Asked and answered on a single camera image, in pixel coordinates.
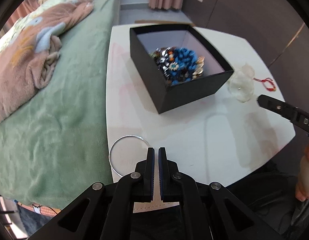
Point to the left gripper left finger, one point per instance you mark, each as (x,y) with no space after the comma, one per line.
(145,183)

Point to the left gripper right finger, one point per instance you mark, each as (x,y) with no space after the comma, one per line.
(167,168)

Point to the black jewelry box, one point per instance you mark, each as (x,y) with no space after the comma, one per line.
(149,46)

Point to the blue fabric flower jewelry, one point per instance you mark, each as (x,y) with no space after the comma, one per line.
(183,66)

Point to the person's hand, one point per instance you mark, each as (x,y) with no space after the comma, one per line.
(302,186)

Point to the white organza pouch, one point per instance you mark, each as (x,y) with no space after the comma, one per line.
(241,83)

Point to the green bed sheet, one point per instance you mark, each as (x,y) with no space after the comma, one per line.
(55,146)

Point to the brown cardboard sheet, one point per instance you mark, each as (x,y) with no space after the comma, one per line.
(162,22)

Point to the pink patterned blanket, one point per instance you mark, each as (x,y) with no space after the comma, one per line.
(28,62)

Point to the pink curtain left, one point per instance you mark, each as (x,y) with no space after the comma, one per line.
(25,8)

